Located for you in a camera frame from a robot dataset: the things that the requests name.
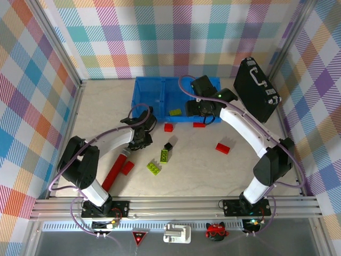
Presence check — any red black cat toy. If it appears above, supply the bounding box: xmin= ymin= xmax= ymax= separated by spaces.
xmin=205 ymin=222 xmax=230 ymax=242

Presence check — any black connector module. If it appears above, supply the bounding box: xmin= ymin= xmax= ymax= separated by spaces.
xmin=92 ymin=220 xmax=119 ymax=231
xmin=242 ymin=218 xmax=264 ymax=231

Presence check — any aluminium rail beam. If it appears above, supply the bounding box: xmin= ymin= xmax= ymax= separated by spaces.
xmin=29 ymin=196 xmax=324 ymax=221

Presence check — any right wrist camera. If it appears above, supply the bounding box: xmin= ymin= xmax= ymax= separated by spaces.
xmin=190 ymin=75 xmax=217 ymax=94

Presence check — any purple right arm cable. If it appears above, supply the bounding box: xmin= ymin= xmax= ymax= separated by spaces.
xmin=177 ymin=76 xmax=306 ymax=238

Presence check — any blue three-compartment bin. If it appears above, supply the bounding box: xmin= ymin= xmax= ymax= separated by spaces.
xmin=132 ymin=76 xmax=223 ymax=125

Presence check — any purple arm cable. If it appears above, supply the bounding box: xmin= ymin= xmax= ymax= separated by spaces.
xmin=177 ymin=76 xmax=306 ymax=238
xmin=49 ymin=103 xmax=152 ymax=250

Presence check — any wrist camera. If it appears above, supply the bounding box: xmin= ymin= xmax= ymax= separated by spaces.
xmin=190 ymin=75 xmax=217 ymax=94
xmin=119 ymin=106 xmax=157 ymax=131

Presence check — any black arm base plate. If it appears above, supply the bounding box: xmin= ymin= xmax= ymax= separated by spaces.
xmin=223 ymin=198 xmax=272 ymax=217
xmin=81 ymin=200 xmax=131 ymax=218

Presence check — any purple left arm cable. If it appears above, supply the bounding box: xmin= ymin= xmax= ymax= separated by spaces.
xmin=49 ymin=103 xmax=152 ymax=250

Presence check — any red triangle button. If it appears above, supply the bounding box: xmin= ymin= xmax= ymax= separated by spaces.
xmin=132 ymin=230 xmax=148 ymax=246

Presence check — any aluminium frame post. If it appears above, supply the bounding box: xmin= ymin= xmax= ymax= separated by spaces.
xmin=28 ymin=0 xmax=88 ymax=87
xmin=266 ymin=0 xmax=320 ymax=81

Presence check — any red marker with black tip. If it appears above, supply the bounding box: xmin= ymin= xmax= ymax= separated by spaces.
xmin=101 ymin=148 xmax=131 ymax=192

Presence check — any perforated metal cable tray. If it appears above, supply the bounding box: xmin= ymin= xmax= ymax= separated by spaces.
xmin=42 ymin=220 xmax=245 ymax=232

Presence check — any white plastic clamp device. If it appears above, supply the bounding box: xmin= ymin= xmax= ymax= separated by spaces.
xmin=163 ymin=223 xmax=192 ymax=244

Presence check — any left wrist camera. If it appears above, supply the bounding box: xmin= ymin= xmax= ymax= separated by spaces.
xmin=119 ymin=106 xmax=157 ymax=131

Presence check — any black briefcase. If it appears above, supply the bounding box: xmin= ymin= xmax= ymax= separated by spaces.
xmin=233 ymin=57 xmax=282 ymax=125

